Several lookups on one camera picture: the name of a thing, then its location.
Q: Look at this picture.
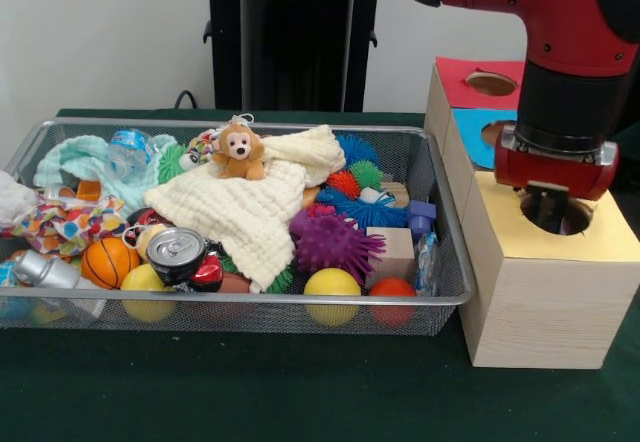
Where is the red ball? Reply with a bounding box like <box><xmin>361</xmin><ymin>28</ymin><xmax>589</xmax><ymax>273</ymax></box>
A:
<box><xmin>368</xmin><ymin>277</ymin><xmax>418</xmax><ymax>327</ymax></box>

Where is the orange toy basketball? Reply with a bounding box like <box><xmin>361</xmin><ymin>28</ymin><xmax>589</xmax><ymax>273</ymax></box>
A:
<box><xmin>81</xmin><ymin>236</ymin><xmax>142</xmax><ymax>291</ymax></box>

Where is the black cable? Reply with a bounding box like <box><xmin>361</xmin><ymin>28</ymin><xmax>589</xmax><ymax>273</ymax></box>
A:
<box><xmin>173</xmin><ymin>90</ymin><xmax>201</xmax><ymax>111</ymax></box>

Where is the black soda can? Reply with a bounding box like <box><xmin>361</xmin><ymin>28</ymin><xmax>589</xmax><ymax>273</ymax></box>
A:
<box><xmin>146</xmin><ymin>226</ymin><xmax>207</xmax><ymax>287</ymax></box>

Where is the mint green cloth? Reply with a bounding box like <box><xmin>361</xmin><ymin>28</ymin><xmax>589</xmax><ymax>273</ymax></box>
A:
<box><xmin>33</xmin><ymin>134</ymin><xmax>179</xmax><ymax>218</ymax></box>

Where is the brown monkey plush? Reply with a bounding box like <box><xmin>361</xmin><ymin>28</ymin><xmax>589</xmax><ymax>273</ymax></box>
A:
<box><xmin>212</xmin><ymin>121</ymin><xmax>267</xmax><ymax>182</ymax></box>

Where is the dark green table cloth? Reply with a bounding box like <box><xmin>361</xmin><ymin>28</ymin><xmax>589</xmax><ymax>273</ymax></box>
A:
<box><xmin>0</xmin><ymin>107</ymin><xmax>640</xmax><ymax>442</ymax></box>

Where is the purple spiky ball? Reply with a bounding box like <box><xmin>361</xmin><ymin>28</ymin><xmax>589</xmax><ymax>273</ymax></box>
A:
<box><xmin>289</xmin><ymin>209</ymin><xmax>387</xmax><ymax>276</ymax></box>

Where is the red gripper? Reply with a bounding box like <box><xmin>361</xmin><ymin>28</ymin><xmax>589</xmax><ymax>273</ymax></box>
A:
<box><xmin>494</xmin><ymin>139</ymin><xmax>620</xmax><ymax>236</ymax></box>

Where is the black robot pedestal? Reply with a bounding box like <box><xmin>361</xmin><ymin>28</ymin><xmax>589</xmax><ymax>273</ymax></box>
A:
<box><xmin>192</xmin><ymin>0</ymin><xmax>404</xmax><ymax>113</ymax></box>

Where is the clear plastic bottle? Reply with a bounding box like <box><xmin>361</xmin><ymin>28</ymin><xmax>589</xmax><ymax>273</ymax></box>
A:
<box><xmin>106</xmin><ymin>129</ymin><xmax>155</xmax><ymax>183</ymax></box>

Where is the silver mesh bin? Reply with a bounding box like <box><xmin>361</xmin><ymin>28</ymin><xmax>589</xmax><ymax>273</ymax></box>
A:
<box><xmin>0</xmin><ymin>117</ymin><xmax>476</xmax><ymax>337</ymax></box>

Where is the wooden box with three holes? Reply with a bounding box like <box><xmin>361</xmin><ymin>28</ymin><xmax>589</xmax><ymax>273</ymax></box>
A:
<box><xmin>423</xmin><ymin>56</ymin><xmax>640</xmax><ymax>371</ymax></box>

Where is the cream waffle cloth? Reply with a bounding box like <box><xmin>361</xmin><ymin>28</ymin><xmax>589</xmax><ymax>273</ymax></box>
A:
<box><xmin>143</xmin><ymin>122</ymin><xmax>349</xmax><ymax>293</ymax></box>

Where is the cloth with coloured dots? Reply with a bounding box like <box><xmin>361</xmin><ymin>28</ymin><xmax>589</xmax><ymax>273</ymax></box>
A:
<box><xmin>0</xmin><ymin>169</ymin><xmax>129</xmax><ymax>258</ymax></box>

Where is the yellow ball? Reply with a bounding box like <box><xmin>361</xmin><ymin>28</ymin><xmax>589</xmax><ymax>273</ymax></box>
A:
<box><xmin>303</xmin><ymin>267</ymin><xmax>362</xmax><ymax>327</ymax></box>

